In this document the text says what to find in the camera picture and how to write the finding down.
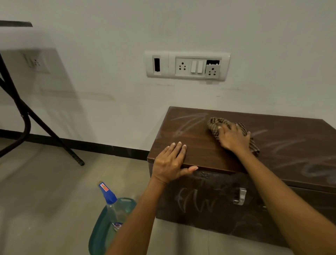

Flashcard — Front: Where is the brown checked cleaning cloth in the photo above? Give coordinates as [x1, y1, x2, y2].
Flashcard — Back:
[207, 117, 260, 154]

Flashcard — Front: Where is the person's left hand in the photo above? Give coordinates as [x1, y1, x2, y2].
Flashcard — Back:
[151, 142, 199, 184]

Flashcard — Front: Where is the small white wall socket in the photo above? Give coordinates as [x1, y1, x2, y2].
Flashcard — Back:
[22, 52, 51, 74]

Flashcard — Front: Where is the person's right hand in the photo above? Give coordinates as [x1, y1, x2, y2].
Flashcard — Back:
[217, 123, 251, 155]

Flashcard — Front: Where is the white wall switch socket panel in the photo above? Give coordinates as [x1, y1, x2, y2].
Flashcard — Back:
[144, 51, 231, 81]

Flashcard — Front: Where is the person's right forearm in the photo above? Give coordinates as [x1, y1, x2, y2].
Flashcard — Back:
[234, 148, 336, 255]

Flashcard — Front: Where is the teal plastic basin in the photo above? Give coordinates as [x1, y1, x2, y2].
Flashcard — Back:
[88, 198, 137, 255]

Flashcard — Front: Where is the dark brown wooden cabinet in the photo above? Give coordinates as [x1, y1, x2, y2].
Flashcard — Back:
[147, 106, 336, 248]

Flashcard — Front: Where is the black folding table leg frame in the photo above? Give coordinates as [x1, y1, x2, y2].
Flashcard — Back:
[0, 53, 85, 166]

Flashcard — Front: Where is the clear spray bottle blue nozzle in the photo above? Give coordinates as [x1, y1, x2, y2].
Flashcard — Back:
[98, 181, 127, 232]

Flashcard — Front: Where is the silver cabinet handle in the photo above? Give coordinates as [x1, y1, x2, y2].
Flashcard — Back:
[233, 188, 247, 205]

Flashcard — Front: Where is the person's left forearm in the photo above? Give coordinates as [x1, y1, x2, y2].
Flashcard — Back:
[105, 175, 168, 255]

